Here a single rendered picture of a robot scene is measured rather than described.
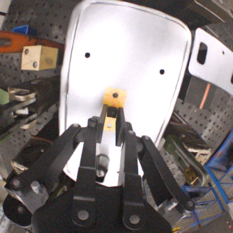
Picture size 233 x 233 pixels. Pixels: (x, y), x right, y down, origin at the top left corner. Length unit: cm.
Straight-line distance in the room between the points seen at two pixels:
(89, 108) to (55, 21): 48
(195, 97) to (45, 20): 64
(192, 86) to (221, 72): 8
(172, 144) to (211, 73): 18
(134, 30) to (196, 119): 59
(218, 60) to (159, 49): 14
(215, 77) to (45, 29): 64
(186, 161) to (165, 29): 24
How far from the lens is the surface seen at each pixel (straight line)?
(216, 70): 30
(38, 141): 38
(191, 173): 24
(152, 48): 22
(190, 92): 28
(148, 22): 23
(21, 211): 41
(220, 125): 89
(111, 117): 21
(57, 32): 59
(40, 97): 23
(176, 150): 27
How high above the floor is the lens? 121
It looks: 65 degrees down
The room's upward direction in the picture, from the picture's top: 178 degrees counter-clockwise
